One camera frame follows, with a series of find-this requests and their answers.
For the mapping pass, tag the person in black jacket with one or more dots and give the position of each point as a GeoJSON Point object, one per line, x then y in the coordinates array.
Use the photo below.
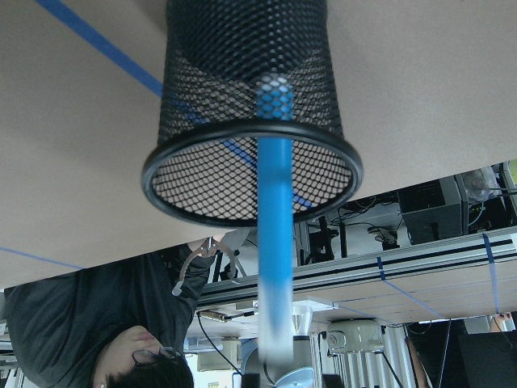
{"type": "Point", "coordinates": [121, 324]}

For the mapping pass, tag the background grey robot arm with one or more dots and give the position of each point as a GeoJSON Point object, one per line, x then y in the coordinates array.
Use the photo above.
{"type": "Point", "coordinates": [299, 372]}

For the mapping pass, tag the blue marker pen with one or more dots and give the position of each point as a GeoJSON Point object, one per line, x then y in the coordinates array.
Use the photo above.
{"type": "Point", "coordinates": [275, 234]}

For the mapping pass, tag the black computer tower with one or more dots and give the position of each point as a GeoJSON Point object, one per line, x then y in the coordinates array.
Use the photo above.
{"type": "Point", "coordinates": [435, 210]}

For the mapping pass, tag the near black mesh pen cup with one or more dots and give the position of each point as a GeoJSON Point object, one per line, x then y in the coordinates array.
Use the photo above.
{"type": "Point", "coordinates": [237, 71]}

